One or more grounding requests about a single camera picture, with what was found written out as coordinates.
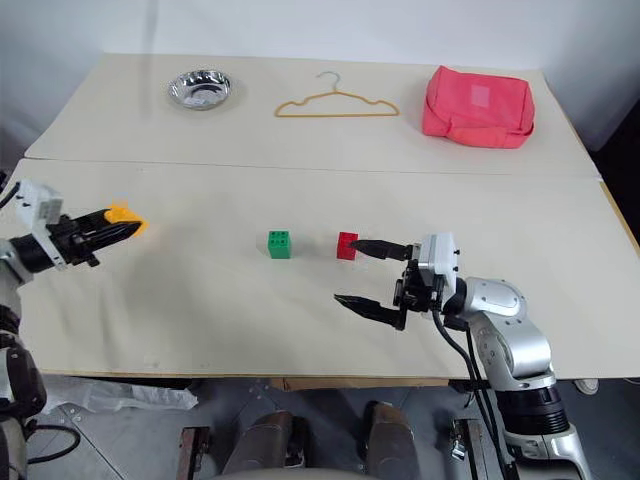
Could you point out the yellow clothes hanger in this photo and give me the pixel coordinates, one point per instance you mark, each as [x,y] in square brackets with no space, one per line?
[345,112]

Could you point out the white shoe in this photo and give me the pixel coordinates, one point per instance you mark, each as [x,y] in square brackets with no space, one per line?
[586,385]

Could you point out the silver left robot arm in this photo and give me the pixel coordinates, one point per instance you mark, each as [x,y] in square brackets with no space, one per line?
[10,360]

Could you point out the silver metal bowl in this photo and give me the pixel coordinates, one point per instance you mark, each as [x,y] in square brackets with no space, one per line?
[200,89]

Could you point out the red fabric bag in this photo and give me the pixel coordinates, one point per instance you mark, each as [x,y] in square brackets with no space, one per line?
[475,107]

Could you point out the red toy cube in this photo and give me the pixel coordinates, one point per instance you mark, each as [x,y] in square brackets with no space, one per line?
[345,247]

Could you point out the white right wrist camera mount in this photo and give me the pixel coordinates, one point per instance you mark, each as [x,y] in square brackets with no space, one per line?
[437,255]

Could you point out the orange toy cube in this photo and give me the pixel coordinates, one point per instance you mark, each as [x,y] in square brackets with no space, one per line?
[124,214]

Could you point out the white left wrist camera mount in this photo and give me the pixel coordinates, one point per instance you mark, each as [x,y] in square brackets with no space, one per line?
[36,204]

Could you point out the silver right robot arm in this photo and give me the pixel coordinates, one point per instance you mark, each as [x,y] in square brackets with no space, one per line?
[520,350]

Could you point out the dark rounded shape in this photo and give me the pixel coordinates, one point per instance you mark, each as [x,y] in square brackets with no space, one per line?
[265,442]
[390,440]

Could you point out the rusty metal bracket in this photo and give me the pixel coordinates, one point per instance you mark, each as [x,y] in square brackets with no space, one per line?
[194,452]
[472,450]

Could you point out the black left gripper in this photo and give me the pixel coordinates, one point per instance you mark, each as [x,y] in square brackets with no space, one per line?
[70,245]

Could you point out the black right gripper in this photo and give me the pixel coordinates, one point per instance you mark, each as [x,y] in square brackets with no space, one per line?
[416,295]

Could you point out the green toy cube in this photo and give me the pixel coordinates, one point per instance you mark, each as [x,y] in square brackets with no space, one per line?
[278,245]

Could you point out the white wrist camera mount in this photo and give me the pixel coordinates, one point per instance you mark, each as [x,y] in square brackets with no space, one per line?
[437,255]
[36,204]

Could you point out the white plastic sheet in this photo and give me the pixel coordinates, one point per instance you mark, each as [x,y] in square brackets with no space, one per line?
[115,395]

